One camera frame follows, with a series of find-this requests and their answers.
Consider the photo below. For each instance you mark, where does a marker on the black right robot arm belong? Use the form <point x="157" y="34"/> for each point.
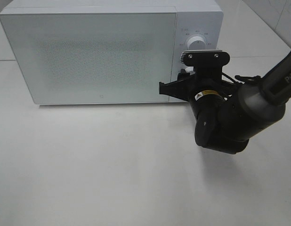
<point x="229" y="111"/>

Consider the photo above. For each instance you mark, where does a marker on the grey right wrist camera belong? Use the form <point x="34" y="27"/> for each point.
<point x="205" y="58"/>

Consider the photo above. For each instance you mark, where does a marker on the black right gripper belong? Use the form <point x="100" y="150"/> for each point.
<point x="200" y="87"/>

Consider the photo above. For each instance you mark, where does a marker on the white microwave oven body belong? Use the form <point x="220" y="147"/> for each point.
<point x="193" y="17"/>

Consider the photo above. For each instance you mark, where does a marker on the white round knob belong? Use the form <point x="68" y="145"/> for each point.
<point x="196" y="42"/>
<point x="189" y="70"/>

